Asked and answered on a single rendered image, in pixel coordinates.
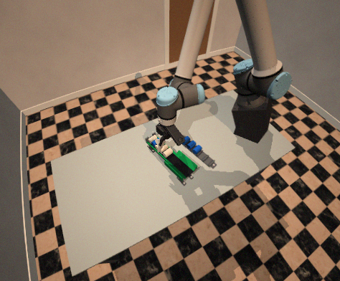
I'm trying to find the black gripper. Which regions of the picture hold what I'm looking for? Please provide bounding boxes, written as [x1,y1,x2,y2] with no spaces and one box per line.
[155,123,171,153]

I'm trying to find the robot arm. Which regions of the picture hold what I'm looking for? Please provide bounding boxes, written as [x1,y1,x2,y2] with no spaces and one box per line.
[156,0,292,146]

